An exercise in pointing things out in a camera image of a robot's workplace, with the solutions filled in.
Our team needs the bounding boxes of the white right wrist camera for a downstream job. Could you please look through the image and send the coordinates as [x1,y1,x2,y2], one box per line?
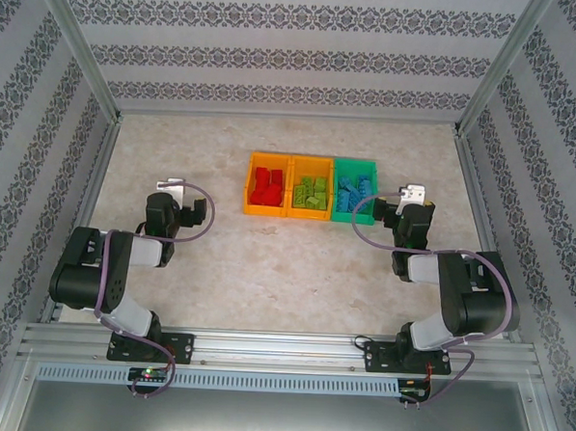
[396,182,426,210]

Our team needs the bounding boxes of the grey metal sheet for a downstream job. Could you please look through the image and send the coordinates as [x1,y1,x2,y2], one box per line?
[14,377,553,431]

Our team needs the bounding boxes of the aluminium frame post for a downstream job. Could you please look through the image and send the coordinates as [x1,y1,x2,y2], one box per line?
[522,375,576,431]
[0,347,41,431]
[28,0,131,123]
[451,0,557,143]

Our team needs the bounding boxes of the green plastic bin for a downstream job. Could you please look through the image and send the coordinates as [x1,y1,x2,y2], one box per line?
[329,158,383,227]

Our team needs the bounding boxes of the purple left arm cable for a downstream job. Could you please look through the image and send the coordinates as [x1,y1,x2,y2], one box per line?
[87,176,218,403]

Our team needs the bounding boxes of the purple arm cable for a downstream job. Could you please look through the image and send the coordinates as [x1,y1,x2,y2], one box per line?
[343,187,521,415]
[87,176,218,403]

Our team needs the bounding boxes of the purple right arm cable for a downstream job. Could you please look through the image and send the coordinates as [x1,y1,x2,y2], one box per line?
[343,187,521,415]

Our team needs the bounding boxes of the slotted grey cable duct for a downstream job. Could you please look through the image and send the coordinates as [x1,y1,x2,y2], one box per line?
[35,360,401,400]

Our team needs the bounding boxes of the orange plastic bin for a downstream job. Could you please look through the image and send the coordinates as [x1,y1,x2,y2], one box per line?
[285,153,337,223]
[241,149,293,219]

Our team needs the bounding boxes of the aluminium side rail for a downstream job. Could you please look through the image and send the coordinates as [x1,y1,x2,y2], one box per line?
[441,129,535,344]
[38,113,125,327]

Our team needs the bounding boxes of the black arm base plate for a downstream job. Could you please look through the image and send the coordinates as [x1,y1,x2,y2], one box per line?
[362,339,453,378]
[107,329,196,366]

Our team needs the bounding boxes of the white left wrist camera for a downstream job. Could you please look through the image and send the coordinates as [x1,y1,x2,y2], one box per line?
[154,175,185,196]

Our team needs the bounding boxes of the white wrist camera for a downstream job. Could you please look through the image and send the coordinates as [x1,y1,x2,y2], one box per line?
[396,182,426,210]
[154,175,185,196]

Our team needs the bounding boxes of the aluminium front rail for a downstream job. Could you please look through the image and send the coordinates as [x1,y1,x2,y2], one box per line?
[17,319,546,385]

